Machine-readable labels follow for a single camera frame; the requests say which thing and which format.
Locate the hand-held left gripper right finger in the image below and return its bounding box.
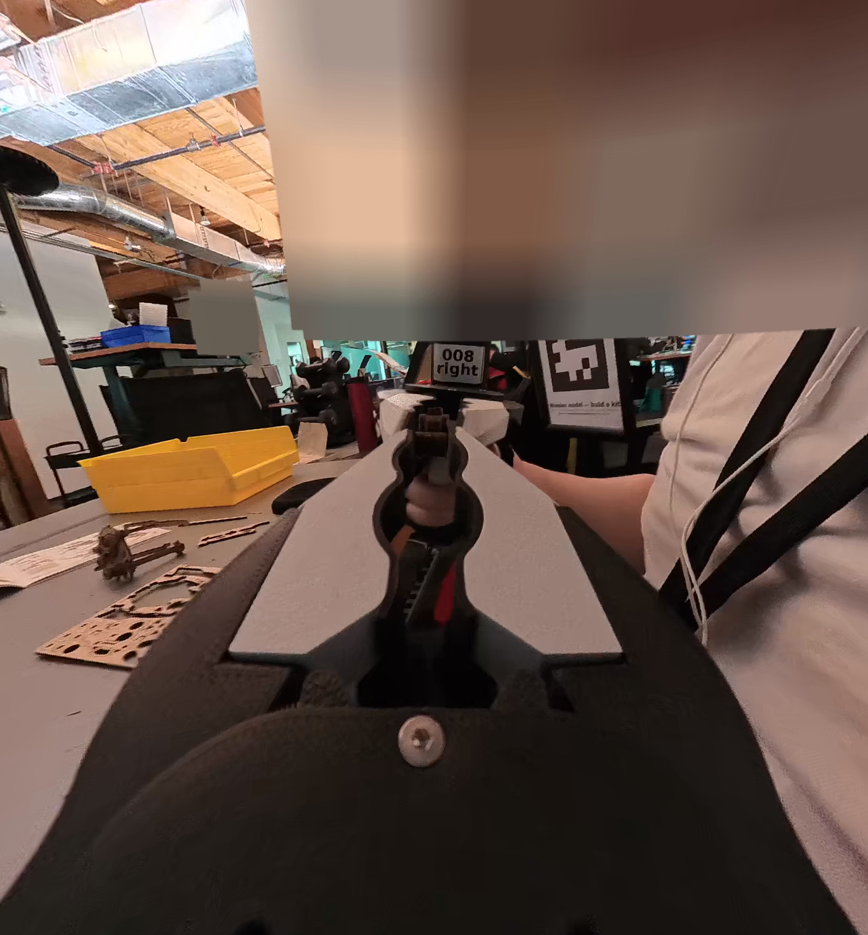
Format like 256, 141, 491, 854
452, 428, 625, 656

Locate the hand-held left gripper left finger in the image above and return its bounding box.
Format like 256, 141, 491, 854
227, 428, 413, 656

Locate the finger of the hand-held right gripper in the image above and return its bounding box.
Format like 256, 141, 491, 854
376, 389, 426, 444
456, 398, 512, 445

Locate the dark wooden model part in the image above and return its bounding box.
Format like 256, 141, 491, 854
414, 406, 455, 485

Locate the person's right forearm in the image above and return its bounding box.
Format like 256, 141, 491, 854
510, 454, 660, 581

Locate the person's right hand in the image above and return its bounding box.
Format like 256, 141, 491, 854
403, 476, 457, 528

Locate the black dumbbell rack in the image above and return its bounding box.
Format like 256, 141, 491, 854
290, 354, 355, 448

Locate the black mesh wrist rest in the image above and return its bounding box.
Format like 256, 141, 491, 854
271, 477, 341, 516

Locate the notched wooden strip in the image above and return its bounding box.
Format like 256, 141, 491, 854
198, 520, 270, 548

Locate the red chair part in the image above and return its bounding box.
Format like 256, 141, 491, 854
434, 561, 460, 626

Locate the printed marker sign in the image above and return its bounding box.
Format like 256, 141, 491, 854
536, 337, 634, 433

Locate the thin wooden strip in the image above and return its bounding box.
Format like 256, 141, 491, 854
121, 515, 248, 533

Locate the yellow plastic bin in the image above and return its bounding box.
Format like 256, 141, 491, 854
77, 426, 300, 515

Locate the wooden gear axle assembly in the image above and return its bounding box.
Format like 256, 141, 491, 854
92, 524, 187, 583

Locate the laser-cut wooden sheet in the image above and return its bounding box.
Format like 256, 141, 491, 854
36, 564, 223, 671

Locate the wooden top workbench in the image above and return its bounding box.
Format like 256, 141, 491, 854
38, 342, 274, 450

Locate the blue plastic bin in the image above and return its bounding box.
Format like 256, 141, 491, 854
100, 326, 172, 349

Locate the instruction booklet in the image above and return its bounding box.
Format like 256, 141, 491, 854
0, 524, 172, 598

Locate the black metal cart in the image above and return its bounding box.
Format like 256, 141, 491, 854
45, 437, 134, 510

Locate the dark ceiling pipe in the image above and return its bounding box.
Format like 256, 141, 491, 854
45, 124, 268, 176

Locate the black floor lamp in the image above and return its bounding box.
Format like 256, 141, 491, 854
0, 139, 104, 455

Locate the black shoulder strap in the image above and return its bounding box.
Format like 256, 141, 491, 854
657, 329, 868, 629

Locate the silver round air duct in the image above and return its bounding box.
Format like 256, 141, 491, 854
0, 183, 289, 280

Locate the large silver rectangular duct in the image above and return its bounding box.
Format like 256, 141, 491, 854
0, 0, 260, 145

